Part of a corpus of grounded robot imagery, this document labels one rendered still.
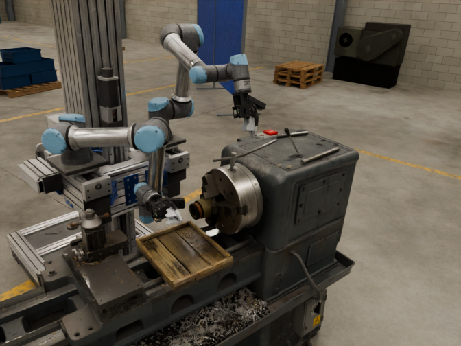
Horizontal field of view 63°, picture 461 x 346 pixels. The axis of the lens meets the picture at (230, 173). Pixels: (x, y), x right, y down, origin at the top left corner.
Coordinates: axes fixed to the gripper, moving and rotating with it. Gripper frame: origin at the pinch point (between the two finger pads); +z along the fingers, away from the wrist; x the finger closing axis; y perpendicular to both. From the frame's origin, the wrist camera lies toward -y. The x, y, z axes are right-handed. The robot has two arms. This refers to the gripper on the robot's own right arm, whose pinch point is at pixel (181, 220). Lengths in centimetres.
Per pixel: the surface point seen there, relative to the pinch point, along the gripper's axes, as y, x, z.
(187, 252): -3.4, -19.6, -1.3
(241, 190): -24.8, 10.1, 8.5
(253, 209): -29.1, 1.4, 12.4
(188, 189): -121, -108, -194
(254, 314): -27, -53, 20
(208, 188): -18.0, 6.6, -6.5
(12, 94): -33, -94, -676
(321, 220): -73, -18, 17
